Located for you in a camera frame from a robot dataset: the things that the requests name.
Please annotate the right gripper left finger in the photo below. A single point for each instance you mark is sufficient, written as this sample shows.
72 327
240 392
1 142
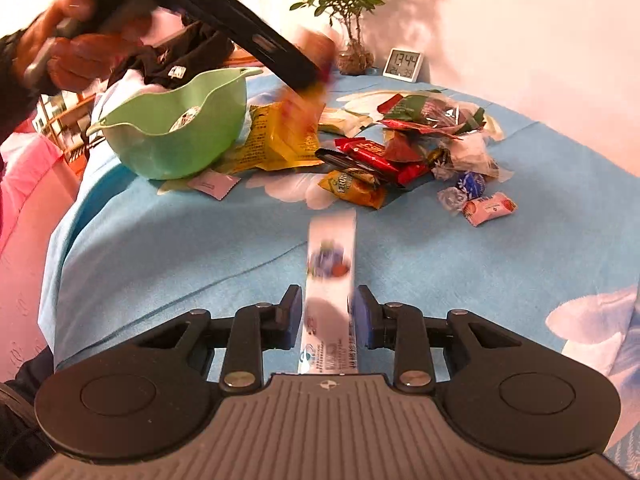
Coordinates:
253 330

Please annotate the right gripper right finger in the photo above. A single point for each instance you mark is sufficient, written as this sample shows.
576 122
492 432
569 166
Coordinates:
400 328

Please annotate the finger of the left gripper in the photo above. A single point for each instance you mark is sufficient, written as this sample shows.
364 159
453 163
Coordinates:
251 33

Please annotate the white blueberry snack bar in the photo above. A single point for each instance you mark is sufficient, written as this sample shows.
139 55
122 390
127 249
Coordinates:
328 340

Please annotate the pink strawberry candy packet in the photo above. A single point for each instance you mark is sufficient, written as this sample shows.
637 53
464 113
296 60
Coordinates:
487 208

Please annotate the orange yellow candy packet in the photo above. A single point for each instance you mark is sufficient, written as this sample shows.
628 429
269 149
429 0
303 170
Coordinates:
355 191

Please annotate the yellow snack bag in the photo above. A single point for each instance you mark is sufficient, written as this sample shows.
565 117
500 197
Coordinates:
272 144

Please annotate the blue foil chocolate ball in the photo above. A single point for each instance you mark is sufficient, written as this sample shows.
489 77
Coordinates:
471 184

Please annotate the red chocolate bar wrapper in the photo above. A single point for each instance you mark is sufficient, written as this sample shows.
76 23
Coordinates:
397 171

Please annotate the dark brown snack bar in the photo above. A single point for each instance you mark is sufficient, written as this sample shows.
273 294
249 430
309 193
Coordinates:
355 169

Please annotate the white nougat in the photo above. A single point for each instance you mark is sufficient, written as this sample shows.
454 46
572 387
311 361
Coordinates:
469 153

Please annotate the red label cracker pack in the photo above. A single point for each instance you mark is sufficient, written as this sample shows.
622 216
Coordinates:
300 110

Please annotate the person's left hand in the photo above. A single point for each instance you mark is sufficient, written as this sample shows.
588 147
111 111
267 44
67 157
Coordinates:
75 63

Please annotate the black clothing pile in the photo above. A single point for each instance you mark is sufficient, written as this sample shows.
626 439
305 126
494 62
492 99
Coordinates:
197 49

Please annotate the green plastic basket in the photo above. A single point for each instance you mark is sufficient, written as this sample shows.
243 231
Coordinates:
174 134

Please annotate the wooden shelf with plants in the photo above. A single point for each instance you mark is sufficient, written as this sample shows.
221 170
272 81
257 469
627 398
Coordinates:
64 119

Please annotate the blue floral tablecloth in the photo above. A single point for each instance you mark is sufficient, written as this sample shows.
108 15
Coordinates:
562 270

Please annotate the small pink sachet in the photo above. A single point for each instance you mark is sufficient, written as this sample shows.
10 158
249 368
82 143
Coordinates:
213 183

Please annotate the cream green snack packet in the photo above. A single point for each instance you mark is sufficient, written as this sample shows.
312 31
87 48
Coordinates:
343 122

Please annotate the white digital clock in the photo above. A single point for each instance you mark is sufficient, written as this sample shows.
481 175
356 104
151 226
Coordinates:
403 64

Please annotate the green red clear snack bag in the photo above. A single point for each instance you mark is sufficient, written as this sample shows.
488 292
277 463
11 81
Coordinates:
431 113

